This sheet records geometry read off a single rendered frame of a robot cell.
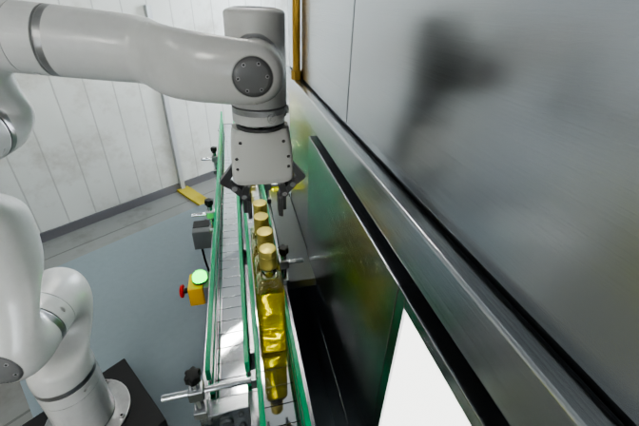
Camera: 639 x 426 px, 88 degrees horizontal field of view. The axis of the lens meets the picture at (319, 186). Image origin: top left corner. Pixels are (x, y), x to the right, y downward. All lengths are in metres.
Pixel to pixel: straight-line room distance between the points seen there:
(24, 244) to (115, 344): 0.70
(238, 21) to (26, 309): 0.61
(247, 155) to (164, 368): 0.88
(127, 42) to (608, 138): 0.48
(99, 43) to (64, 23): 0.04
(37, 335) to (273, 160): 0.53
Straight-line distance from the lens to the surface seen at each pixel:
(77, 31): 0.54
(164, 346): 1.32
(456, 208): 0.32
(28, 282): 0.79
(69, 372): 0.97
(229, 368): 0.85
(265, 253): 0.66
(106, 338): 1.42
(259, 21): 0.48
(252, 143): 0.53
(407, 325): 0.39
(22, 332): 0.82
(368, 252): 0.45
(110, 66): 0.53
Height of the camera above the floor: 1.75
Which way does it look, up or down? 29 degrees down
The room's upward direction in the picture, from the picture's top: 2 degrees clockwise
